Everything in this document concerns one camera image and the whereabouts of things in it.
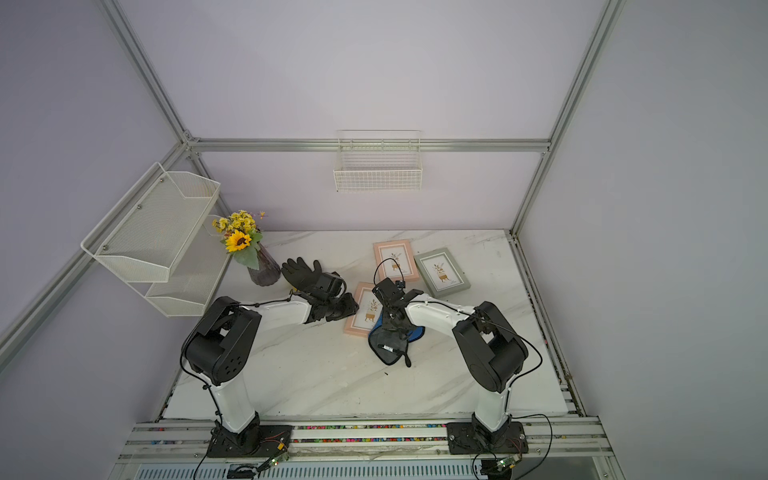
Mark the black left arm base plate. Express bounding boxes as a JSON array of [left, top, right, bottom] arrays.
[[206, 415, 294, 459]]

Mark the black yellow work glove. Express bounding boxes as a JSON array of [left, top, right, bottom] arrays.
[[281, 257, 325, 296]]

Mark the pink picture frame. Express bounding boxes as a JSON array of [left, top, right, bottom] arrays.
[[343, 282, 382, 337], [373, 239, 420, 283]]

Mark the green picture frame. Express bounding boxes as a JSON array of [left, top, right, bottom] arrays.
[[415, 248, 471, 298]]

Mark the blue microfibre cloth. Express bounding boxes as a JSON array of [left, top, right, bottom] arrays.
[[367, 315, 425, 368]]

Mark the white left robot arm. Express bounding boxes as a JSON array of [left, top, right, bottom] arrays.
[[180, 272, 358, 458]]

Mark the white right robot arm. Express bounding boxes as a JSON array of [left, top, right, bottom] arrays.
[[368, 278, 529, 447]]

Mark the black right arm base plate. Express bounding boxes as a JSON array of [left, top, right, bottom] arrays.
[[446, 415, 529, 455]]

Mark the aluminium enclosure frame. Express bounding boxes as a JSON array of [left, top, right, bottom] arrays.
[[1, 1, 605, 430]]

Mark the white mesh wall shelf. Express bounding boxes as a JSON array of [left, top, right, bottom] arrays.
[[81, 163, 229, 317]]

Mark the white wire wall basket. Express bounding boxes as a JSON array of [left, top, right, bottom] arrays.
[[333, 129, 423, 193]]

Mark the sunflower bouquet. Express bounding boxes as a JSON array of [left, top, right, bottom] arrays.
[[211, 210, 263, 270]]

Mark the dark glass vase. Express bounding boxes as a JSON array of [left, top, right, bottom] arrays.
[[247, 247, 282, 287]]

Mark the aluminium front rail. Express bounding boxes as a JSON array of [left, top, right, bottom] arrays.
[[109, 414, 625, 479]]

